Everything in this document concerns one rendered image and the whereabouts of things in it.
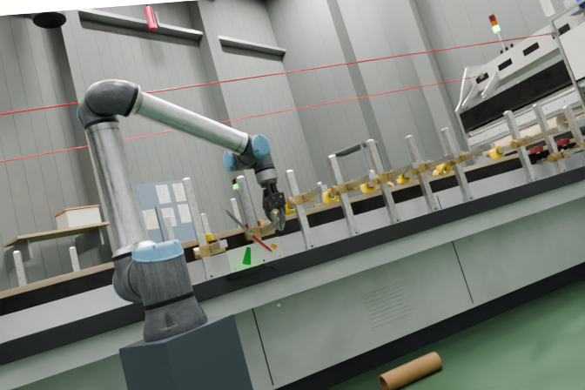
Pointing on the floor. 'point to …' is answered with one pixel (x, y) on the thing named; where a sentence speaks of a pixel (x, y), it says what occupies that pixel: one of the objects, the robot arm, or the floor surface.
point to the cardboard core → (410, 372)
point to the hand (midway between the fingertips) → (280, 228)
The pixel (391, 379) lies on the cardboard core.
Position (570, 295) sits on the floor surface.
